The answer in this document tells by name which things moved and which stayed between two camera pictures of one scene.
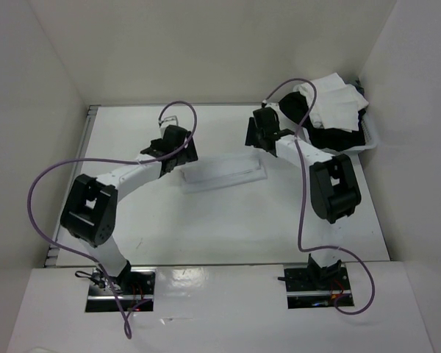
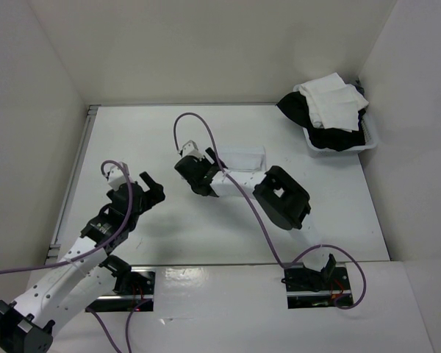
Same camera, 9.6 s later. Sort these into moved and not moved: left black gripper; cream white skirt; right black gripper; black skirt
Moved: left black gripper; right black gripper
Not moved: cream white skirt; black skirt
